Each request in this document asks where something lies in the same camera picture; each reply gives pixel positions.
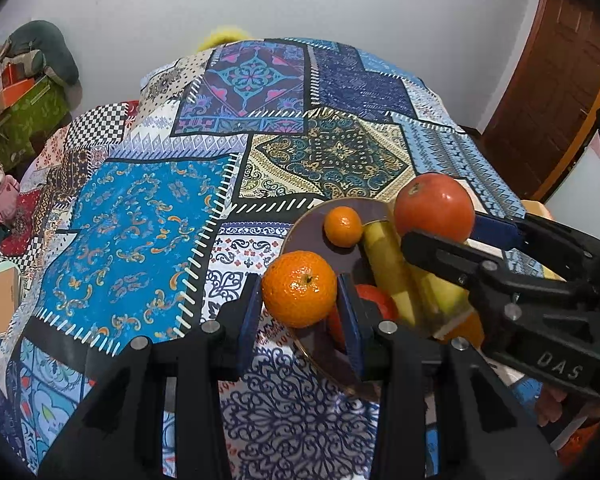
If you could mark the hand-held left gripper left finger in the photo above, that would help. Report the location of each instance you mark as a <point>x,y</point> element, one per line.
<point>254,305</point>

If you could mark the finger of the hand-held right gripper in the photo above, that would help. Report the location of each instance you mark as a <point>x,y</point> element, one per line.
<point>497,230</point>
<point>450,257</point>

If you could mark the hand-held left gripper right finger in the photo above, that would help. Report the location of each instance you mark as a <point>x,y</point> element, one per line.
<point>350,320</point>

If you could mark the red tomato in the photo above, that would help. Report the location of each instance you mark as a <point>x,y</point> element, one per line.
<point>434,207</point>
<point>375,300</point>

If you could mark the yellow corn cob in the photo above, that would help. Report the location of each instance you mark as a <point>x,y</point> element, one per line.
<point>440,292</point>
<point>387,265</point>

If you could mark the small mandarin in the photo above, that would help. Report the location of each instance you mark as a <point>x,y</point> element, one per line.
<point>300,288</point>
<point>343,226</point>

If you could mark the large orange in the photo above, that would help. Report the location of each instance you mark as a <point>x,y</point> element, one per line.
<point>472,329</point>

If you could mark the dark purple plate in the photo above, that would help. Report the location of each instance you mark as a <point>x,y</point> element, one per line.
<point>307,237</point>

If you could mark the person's right hand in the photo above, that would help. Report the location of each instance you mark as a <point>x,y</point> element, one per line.
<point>550,405</point>

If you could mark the patchwork printed blanket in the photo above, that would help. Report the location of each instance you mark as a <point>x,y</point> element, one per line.
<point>130,220</point>

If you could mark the brown wooden door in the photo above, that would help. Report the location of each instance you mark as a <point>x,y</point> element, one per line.
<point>555,85</point>

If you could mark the yellow fuzzy object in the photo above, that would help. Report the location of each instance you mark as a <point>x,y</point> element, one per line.
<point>222,40</point>

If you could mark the pink plush toy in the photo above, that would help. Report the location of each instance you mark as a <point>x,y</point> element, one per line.
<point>0,192</point>

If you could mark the green box with clutter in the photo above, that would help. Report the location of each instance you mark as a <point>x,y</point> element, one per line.
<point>27,117</point>

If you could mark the orange box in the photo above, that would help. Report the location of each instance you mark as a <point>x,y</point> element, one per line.
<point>17,80</point>

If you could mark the grey plush pillow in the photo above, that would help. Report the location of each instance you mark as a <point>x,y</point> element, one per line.
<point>45,45</point>

